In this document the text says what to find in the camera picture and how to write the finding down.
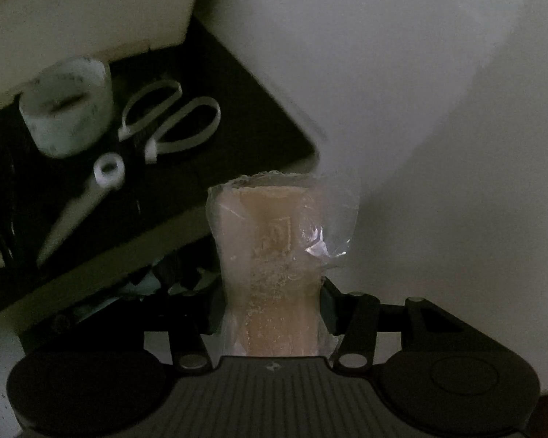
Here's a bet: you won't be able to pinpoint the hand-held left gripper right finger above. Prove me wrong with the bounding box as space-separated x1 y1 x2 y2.
320 277 476 372

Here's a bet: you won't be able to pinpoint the white tape roll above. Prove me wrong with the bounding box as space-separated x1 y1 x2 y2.
18 56 113 160

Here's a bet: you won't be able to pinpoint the beige block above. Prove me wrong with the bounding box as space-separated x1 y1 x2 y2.
205 170 362 357

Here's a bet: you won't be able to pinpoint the white-handled scissors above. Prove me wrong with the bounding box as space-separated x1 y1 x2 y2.
35 79 222 266

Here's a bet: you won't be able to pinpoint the dark drawer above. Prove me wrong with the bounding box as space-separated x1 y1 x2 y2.
0 16 321 329

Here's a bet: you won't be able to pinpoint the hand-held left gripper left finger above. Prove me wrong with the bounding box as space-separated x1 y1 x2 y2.
141 278 225 373

